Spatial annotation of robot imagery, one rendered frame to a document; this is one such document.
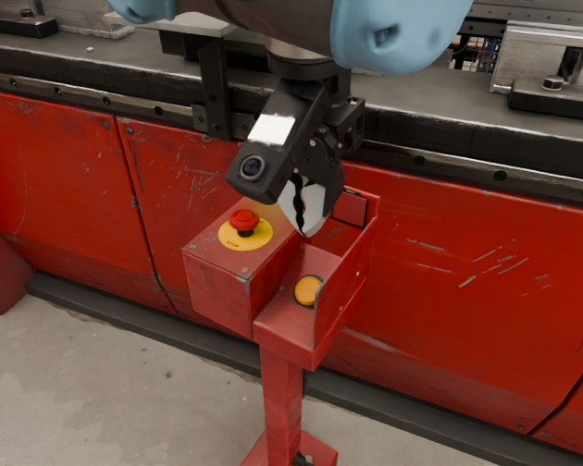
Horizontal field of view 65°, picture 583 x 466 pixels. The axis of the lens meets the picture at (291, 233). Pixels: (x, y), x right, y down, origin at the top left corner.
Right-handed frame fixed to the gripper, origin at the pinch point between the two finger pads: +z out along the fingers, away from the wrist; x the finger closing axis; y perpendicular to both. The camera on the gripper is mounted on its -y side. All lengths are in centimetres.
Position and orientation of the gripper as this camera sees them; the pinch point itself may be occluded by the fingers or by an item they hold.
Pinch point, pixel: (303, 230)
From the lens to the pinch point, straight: 51.9
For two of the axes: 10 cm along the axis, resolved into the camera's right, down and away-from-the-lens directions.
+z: 0.5, 7.2, 6.9
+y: 5.2, -6.1, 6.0
